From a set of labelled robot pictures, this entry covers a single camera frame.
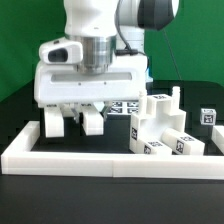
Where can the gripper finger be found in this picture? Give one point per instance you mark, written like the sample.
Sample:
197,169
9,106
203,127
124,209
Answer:
107,106
76,113

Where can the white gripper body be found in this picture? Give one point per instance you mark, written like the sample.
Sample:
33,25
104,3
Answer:
61,84

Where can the white chair back part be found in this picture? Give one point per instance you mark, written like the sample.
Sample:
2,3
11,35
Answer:
90,119

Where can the white chair seat part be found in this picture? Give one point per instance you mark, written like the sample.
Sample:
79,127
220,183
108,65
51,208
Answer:
155,114

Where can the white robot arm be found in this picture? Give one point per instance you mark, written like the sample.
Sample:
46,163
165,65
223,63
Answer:
85,66

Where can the white tag sheet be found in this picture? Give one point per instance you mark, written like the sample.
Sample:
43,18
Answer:
123,107

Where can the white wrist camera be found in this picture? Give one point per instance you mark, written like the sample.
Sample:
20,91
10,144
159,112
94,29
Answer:
61,51

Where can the white U-shaped fence frame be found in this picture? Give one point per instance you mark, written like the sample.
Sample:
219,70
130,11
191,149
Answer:
19,158

